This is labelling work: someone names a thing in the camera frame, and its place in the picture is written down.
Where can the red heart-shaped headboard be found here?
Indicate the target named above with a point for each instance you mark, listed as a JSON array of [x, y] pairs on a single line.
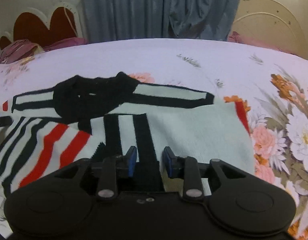
[[62, 22]]

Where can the pink pillow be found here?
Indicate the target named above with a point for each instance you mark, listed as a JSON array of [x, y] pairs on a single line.
[[65, 43]]

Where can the purple folded bedding pile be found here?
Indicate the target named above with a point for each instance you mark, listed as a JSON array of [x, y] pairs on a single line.
[[18, 50]]

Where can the striped knit child sweater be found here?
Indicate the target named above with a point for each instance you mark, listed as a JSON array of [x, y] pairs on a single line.
[[97, 118]]

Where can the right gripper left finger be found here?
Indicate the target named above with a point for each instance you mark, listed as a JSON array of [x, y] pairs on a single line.
[[111, 168]]

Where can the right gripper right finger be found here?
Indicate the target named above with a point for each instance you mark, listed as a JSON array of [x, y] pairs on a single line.
[[186, 169]]

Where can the cream round headboard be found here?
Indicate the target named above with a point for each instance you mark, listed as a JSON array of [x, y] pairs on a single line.
[[269, 24]]

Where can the blue centre curtain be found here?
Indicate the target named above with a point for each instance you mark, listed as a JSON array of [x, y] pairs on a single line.
[[111, 20]]

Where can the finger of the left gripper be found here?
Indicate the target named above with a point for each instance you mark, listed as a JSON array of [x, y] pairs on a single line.
[[5, 121]]

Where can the pink floral bed sheet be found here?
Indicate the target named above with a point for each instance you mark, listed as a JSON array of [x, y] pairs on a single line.
[[273, 86]]

